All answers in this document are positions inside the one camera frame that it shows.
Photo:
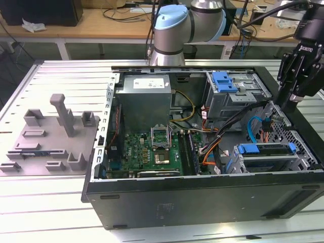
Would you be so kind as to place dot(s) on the CPU socket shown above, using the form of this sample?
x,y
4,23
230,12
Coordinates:
x,y
162,158

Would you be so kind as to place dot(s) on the crumpled white plastic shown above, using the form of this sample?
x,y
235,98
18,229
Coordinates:
x,y
33,26

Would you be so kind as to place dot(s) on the small black box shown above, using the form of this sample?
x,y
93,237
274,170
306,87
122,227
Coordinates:
x,y
256,19

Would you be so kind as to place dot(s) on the green motherboard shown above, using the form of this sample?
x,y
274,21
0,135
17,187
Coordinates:
x,y
136,152

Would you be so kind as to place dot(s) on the metal optical drive cage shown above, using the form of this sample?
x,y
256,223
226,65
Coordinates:
x,y
222,106

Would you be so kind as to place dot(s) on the black waste bin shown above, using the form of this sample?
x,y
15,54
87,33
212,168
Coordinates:
x,y
189,51

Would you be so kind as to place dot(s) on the black PC case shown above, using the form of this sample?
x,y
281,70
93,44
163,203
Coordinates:
x,y
202,202

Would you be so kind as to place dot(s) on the blue drive cage latch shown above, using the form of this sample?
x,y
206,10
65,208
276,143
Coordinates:
x,y
224,82

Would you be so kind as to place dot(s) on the graphics card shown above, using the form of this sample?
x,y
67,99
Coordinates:
x,y
159,174

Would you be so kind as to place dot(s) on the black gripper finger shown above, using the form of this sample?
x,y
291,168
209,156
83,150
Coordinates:
x,y
311,84
287,71

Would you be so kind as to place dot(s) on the black RAM slot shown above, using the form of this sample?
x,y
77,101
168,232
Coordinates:
x,y
184,154

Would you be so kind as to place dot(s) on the clear plastic bag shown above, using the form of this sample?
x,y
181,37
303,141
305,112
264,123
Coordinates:
x,y
286,23

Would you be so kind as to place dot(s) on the large black box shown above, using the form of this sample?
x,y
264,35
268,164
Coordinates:
x,y
38,12

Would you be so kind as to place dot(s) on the grey power supply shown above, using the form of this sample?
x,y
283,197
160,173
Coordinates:
x,y
141,106

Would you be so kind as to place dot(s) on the grey parts rack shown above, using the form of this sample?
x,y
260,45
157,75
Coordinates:
x,y
50,141

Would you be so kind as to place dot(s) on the hard disk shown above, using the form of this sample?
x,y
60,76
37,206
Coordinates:
x,y
249,148

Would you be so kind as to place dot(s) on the installed RAM stick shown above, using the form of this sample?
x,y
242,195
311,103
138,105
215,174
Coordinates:
x,y
195,157

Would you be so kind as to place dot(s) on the metal disk bay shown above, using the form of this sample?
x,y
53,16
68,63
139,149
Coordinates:
x,y
268,157

